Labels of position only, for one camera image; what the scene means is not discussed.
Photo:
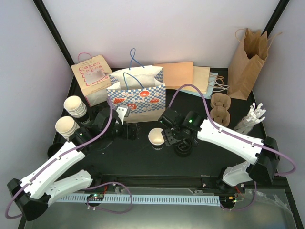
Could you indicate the near paper cup stack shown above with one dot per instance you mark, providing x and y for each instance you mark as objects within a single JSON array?
[{"x": 66, "y": 126}]

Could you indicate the standing brown paper bag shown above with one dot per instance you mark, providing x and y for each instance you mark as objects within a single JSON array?
[{"x": 247, "y": 62}]

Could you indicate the paper cup stack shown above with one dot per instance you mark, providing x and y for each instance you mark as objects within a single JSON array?
[
  {"x": 77, "y": 109},
  {"x": 66, "y": 126}
]

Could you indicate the tan flat paper bag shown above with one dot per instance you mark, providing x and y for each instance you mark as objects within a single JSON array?
[{"x": 201, "y": 80}]

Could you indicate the left black frame post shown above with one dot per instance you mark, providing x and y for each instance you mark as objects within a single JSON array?
[{"x": 53, "y": 29}]

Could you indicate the black frame post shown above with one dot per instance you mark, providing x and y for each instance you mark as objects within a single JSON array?
[
  {"x": 281, "y": 6},
  {"x": 53, "y": 29}
]

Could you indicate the far paper cup stack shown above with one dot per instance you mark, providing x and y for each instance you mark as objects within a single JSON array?
[{"x": 77, "y": 109}]

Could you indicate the Cakes printed paper bag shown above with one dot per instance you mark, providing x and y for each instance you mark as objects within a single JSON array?
[{"x": 93, "y": 76}]

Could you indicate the light blue flat paper bag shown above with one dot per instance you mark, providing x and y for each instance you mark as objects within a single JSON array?
[{"x": 215, "y": 83}]

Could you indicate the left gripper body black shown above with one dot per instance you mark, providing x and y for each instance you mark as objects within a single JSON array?
[{"x": 125, "y": 134}]

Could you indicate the orange flat paper bag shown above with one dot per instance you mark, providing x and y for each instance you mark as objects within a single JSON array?
[{"x": 177, "y": 74}]

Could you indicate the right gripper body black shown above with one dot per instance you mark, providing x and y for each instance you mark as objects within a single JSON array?
[{"x": 177, "y": 135}]

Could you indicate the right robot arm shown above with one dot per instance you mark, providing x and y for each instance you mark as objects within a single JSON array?
[{"x": 184, "y": 132}]

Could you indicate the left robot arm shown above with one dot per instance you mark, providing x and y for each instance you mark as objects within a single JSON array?
[{"x": 40, "y": 189}]

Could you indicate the light blue cable duct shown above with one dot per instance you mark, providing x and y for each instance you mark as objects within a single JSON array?
[{"x": 141, "y": 199}]

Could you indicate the black coffee cup lids stack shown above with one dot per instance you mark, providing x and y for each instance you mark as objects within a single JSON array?
[{"x": 95, "y": 110}]

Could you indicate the right black frame post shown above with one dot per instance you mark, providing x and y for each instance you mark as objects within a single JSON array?
[{"x": 281, "y": 6}]

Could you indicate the blue checkered paper bag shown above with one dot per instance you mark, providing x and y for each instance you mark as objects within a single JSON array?
[{"x": 141, "y": 89}]

